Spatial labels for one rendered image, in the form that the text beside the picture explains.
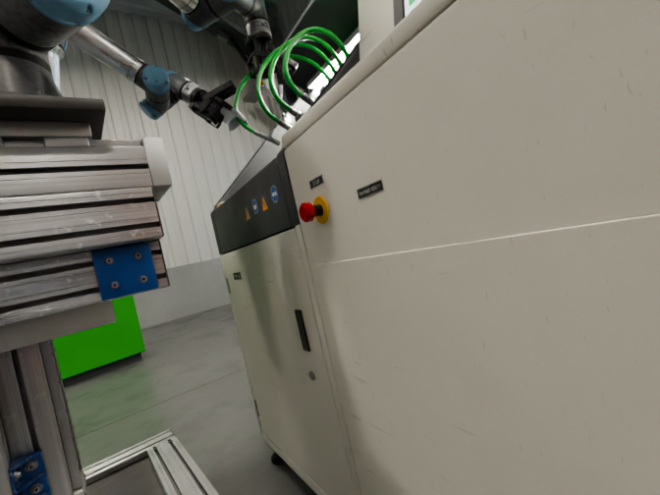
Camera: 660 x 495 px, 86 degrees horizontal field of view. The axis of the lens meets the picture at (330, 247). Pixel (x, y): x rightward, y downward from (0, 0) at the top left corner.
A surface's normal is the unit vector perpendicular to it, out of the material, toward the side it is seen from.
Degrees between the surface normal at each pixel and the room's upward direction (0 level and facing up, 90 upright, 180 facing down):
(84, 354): 90
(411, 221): 90
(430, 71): 90
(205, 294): 90
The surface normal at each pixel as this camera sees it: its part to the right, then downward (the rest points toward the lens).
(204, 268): 0.58, -0.13
